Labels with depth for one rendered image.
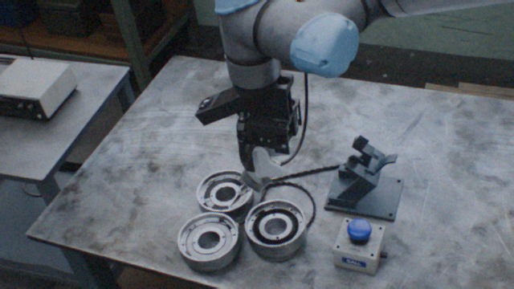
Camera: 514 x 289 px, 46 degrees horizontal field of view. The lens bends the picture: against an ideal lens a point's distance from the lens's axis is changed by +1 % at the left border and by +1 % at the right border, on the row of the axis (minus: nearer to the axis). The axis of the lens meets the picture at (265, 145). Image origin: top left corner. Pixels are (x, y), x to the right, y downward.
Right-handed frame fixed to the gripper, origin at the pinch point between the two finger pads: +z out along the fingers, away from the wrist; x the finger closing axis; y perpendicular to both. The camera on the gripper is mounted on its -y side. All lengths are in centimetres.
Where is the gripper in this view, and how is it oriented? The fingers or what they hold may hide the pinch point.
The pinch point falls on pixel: (259, 171)
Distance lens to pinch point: 99.6
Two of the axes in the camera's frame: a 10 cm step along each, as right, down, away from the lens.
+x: 3.2, -6.7, 6.7
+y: 9.4, 1.4, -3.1
